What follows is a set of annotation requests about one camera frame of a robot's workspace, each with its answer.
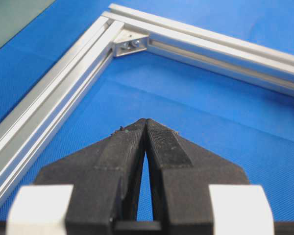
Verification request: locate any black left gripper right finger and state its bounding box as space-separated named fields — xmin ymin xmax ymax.
xmin=146 ymin=119 xmax=249 ymax=235

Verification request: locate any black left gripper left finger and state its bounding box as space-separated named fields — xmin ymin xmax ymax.
xmin=34 ymin=118 xmax=146 ymax=235

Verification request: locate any aluminium extrusion frame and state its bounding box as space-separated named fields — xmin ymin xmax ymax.
xmin=0 ymin=4 xmax=294 ymax=207

